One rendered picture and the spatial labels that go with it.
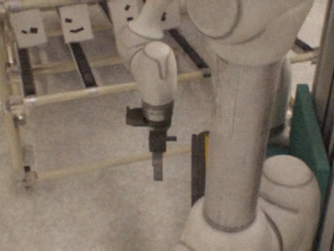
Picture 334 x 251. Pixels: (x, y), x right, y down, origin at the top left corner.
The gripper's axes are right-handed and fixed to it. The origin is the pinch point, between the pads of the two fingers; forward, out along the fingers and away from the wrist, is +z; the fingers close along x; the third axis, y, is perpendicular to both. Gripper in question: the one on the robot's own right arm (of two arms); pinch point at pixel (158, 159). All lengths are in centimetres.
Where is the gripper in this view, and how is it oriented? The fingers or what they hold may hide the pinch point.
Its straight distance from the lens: 179.1
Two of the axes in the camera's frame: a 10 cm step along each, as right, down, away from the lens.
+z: 0.0, 7.9, 6.2
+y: 10.0, 0.1, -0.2
